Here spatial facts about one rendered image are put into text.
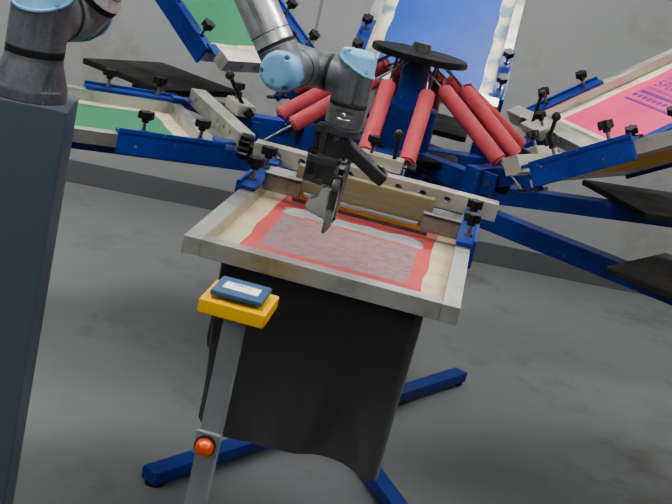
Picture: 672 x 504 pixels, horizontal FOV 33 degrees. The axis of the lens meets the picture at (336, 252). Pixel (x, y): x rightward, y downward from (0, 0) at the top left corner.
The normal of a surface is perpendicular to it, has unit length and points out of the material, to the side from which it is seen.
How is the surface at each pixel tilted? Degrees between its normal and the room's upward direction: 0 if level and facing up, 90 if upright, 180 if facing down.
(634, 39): 90
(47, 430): 0
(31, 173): 90
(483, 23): 32
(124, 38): 90
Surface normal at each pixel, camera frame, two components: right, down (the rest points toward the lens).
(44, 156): 0.07, 0.30
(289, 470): 0.22, -0.93
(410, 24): 0.11, -0.66
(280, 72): -0.27, 0.22
